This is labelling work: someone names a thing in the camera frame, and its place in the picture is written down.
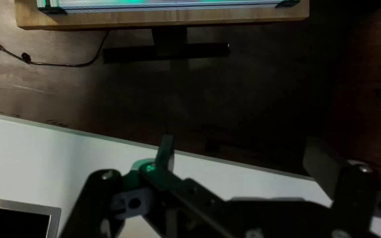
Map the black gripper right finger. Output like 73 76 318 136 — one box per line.
301 139 381 238

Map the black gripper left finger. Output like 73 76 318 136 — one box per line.
59 134 244 238

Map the dark wood cabinet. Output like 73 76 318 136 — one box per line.
330 0 381 178

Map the black stand foot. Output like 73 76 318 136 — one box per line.
101 26 232 65

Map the thin black floor cable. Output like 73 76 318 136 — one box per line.
0 31 110 69

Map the aluminium rail base frame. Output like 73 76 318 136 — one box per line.
35 0 301 14

